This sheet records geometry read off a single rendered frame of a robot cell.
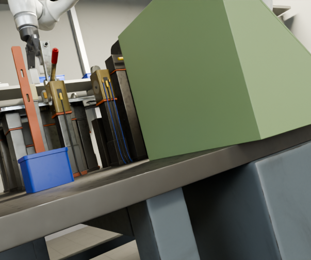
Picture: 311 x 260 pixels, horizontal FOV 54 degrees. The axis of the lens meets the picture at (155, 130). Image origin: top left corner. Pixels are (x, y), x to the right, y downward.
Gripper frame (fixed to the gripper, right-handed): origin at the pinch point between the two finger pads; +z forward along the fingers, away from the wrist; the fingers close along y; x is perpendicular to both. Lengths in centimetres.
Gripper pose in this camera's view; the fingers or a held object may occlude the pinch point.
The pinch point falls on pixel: (39, 76)
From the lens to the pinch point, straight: 137.9
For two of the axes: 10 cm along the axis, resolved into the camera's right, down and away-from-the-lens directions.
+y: -5.3, 1.8, 8.3
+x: -8.1, 1.8, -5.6
